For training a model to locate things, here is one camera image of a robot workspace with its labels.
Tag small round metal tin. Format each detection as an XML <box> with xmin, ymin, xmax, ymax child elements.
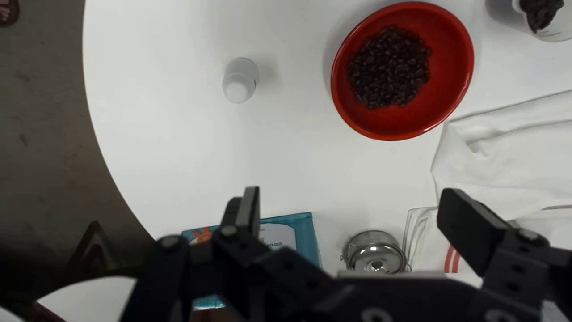
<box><xmin>340</xmin><ymin>229</ymin><xmax>409</xmax><ymax>275</ymax></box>

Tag red bowl with coffee beans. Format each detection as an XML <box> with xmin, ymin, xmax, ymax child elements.
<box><xmin>329</xmin><ymin>0</ymin><xmax>477</xmax><ymax>143</ymax></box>

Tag white plastic bottle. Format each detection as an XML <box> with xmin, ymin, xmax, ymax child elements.
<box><xmin>222</xmin><ymin>55</ymin><xmax>261</xmax><ymax>105</ymax></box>

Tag coffee beans in cup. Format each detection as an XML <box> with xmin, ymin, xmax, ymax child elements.
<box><xmin>518</xmin><ymin>0</ymin><xmax>567</xmax><ymax>34</ymax></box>

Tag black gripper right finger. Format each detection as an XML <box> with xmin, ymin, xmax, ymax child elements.
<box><xmin>436</xmin><ymin>187</ymin><xmax>572</xmax><ymax>322</ymax></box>

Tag blue printed cardboard box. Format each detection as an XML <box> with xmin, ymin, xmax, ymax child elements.
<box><xmin>179</xmin><ymin>211</ymin><xmax>322</xmax><ymax>311</ymax></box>

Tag coffee beans pile in bowl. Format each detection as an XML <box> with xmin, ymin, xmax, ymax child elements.
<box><xmin>347</xmin><ymin>25</ymin><xmax>433</xmax><ymax>111</ymax></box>

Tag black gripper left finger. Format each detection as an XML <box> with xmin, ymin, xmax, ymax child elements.
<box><xmin>120</xmin><ymin>184</ymin><xmax>282</xmax><ymax>322</ymax></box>

